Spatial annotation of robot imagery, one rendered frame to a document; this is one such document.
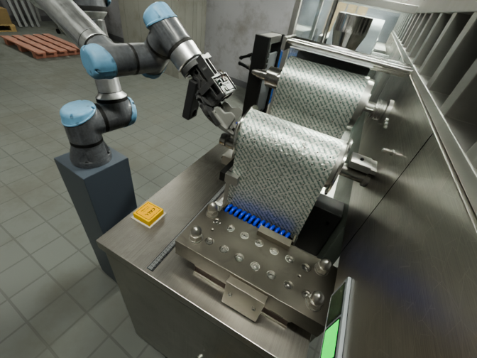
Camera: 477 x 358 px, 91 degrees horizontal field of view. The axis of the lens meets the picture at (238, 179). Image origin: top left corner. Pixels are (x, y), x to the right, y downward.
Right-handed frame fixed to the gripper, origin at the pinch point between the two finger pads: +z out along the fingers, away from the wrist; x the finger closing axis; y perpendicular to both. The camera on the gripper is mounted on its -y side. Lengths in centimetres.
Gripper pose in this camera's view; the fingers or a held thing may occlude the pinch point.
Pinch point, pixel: (232, 132)
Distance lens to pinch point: 67.5
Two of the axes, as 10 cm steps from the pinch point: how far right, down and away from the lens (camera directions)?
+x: 4.5, -5.2, 7.3
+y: 6.8, -3.3, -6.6
